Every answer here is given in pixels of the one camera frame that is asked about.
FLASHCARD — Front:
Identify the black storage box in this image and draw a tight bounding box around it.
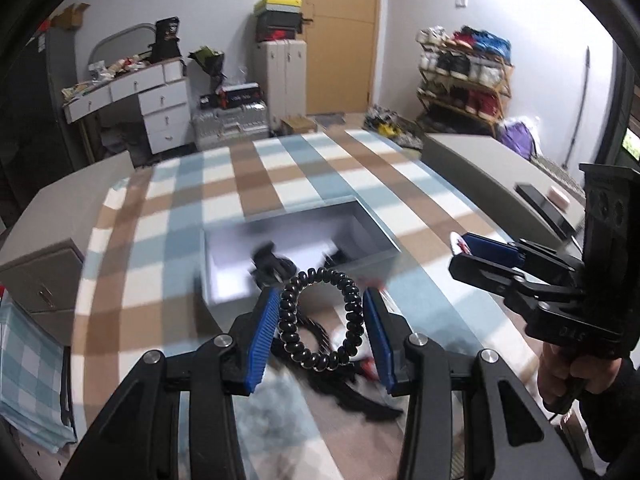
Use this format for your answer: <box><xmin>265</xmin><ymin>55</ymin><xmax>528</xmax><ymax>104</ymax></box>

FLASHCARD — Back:
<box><xmin>255</xmin><ymin>10</ymin><xmax>305</xmax><ymax>43</ymax></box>

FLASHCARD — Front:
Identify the checked blue brown blanket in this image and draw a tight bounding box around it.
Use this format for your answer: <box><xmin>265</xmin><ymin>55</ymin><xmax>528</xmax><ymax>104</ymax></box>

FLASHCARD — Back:
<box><xmin>70</xmin><ymin>127</ymin><xmax>591</xmax><ymax>480</ymax></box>

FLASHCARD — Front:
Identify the silver suitcase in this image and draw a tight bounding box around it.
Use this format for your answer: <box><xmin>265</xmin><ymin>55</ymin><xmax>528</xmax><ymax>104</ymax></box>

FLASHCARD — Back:
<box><xmin>191</xmin><ymin>105</ymin><xmax>271</xmax><ymax>150</ymax></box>

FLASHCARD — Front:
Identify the grey box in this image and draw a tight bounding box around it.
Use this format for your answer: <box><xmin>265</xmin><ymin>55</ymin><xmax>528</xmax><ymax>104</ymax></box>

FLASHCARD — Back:
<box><xmin>200</xmin><ymin>197</ymin><xmax>403</xmax><ymax>311</ymax></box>

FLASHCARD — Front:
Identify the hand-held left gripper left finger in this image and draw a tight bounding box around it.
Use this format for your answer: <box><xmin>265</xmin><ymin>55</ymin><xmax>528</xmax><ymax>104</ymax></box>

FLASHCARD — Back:
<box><xmin>60</xmin><ymin>287</ymin><xmax>283</xmax><ymax>480</ymax></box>

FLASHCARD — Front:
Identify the person's right forearm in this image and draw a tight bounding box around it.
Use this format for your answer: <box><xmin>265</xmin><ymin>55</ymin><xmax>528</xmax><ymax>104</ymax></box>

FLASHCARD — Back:
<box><xmin>575</xmin><ymin>357</ymin><xmax>640</xmax><ymax>466</ymax></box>

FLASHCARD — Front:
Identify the black hair claw clip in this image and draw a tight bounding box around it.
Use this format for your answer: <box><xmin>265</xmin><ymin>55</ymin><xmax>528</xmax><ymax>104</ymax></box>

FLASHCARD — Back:
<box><xmin>249</xmin><ymin>242</ymin><xmax>297</xmax><ymax>290</ymax></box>

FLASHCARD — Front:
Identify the open cardboard box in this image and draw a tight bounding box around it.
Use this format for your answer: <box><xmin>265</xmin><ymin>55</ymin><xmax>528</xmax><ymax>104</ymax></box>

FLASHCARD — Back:
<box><xmin>50</xmin><ymin>2</ymin><xmax>91</xmax><ymax>31</ymax></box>

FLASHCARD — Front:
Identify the black box with red label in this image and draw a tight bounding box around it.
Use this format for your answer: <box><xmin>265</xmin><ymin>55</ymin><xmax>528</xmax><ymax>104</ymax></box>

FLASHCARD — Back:
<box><xmin>220</xmin><ymin>83</ymin><xmax>263</xmax><ymax>110</ymax></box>

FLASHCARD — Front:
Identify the small red hair accessory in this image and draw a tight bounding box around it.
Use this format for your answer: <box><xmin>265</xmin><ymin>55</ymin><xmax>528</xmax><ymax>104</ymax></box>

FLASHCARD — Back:
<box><xmin>357</xmin><ymin>357</ymin><xmax>382</xmax><ymax>382</ymax></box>

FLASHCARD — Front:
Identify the small cardboard box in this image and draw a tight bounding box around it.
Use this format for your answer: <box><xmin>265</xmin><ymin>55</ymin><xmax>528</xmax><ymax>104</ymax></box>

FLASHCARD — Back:
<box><xmin>280</xmin><ymin>116</ymin><xmax>318</xmax><ymax>135</ymax></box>

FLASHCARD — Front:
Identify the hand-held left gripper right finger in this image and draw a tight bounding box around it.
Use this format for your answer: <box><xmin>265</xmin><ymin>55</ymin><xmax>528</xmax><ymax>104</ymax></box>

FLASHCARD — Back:
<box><xmin>362</xmin><ymin>287</ymin><xmax>593</xmax><ymax>480</ymax></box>

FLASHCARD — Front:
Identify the white dresser with drawers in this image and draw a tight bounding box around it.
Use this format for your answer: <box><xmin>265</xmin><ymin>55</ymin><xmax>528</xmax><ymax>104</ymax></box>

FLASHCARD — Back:
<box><xmin>62</xmin><ymin>57</ymin><xmax>193</xmax><ymax>156</ymax></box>

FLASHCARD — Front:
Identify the arched grey mirror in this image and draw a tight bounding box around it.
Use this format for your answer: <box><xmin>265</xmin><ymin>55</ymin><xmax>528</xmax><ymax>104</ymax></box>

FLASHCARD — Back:
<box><xmin>87</xmin><ymin>22</ymin><xmax>157</xmax><ymax>68</ymax></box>

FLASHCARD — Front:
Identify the wooden door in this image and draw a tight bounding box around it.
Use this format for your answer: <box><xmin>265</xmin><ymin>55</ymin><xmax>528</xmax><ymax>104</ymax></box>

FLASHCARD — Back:
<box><xmin>290</xmin><ymin>0</ymin><xmax>383</xmax><ymax>116</ymax></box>

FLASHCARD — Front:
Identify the beige narrow cabinet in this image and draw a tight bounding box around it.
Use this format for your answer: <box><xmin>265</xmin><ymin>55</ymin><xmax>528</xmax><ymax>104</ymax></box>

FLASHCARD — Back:
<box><xmin>252</xmin><ymin>40</ymin><xmax>308</xmax><ymax>136</ymax></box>

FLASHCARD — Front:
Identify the dark wardrobe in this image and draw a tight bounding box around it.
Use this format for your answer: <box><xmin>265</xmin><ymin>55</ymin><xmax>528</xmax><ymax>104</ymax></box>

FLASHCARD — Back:
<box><xmin>0</xmin><ymin>25</ymin><xmax>93</xmax><ymax>241</ymax></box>

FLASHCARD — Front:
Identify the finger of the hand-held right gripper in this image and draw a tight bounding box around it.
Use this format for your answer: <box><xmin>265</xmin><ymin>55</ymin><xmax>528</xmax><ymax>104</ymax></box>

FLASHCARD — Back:
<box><xmin>448</xmin><ymin>252</ymin><xmax>587</xmax><ymax>317</ymax></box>
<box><xmin>462</xmin><ymin>232</ymin><xmax>587</xmax><ymax>283</ymax></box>

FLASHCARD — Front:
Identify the grey nightstand with drawers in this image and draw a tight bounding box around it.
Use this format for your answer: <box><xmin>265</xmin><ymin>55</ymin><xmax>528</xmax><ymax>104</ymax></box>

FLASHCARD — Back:
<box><xmin>0</xmin><ymin>152</ymin><xmax>136</xmax><ymax>346</ymax></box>

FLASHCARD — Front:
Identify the grey low cabinet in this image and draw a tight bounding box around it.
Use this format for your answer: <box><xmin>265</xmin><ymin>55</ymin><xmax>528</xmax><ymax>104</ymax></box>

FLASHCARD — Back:
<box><xmin>422</xmin><ymin>132</ymin><xmax>587</xmax><ymax>243</ymax></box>

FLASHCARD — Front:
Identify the pile of shoes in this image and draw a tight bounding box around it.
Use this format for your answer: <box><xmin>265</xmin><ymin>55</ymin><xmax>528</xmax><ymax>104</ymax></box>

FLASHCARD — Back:
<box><xmin>362</xmin><ymin>105</ymin><xmax>423</xmax><ymax>148</ymax></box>

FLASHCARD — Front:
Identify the folded checked cloth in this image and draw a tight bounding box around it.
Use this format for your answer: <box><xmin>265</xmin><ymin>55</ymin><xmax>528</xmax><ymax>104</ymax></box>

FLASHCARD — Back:
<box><xmin>0</xmin><ymin>290</ymin><xmax>78</xmax><ymax>453</ymax></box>

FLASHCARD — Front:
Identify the yellow and black box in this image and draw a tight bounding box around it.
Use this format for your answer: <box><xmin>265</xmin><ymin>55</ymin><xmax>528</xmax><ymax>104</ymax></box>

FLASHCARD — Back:
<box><xmin>254</xmin><ymin>0</ymin><xmax>303</xmax><ymax>16</ymax></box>

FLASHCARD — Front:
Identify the black spiral hair tie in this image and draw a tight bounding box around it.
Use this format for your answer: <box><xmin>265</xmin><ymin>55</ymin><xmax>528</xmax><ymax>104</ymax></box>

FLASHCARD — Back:
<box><xmin>277</xmin><ymin>268</ymin><xmax>363</xmax><ymax>373</ymax></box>

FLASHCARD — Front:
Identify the flat black box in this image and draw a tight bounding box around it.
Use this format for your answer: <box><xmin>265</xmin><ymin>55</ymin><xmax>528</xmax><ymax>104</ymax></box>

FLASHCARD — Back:
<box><xmin>515</xmin><ymin>183</ymin><xmax>573</xmax><ymax>236</ymax></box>

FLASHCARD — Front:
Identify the green and black bag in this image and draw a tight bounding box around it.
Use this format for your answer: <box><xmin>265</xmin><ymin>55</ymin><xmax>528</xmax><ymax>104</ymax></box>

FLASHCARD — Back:
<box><xmin>188</xmin><ymin>46</ymin><xmax>226</xmax><ymax>92</ymax></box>

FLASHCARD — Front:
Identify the long black stick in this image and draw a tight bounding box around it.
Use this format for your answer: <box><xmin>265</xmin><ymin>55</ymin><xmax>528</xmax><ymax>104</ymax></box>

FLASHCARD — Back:
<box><xmin>565</xmin><ymin>46</ymin><xmax>593</xmax><ymax>168</ymax></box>

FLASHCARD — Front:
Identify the purple bag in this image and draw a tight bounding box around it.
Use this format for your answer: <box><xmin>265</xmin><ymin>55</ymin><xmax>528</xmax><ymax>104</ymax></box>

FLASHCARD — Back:
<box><xmin>497</xmin><ymin>117</ymin><xmax>543</xmax><ymax>161</ymax></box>

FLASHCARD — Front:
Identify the person's right hand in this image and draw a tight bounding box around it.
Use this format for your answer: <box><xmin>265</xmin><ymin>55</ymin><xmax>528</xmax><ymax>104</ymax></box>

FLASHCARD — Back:
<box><xmin>537</xmin><ymin>342</ymin><xmax>626</xmax><ymax>411</ymax></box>

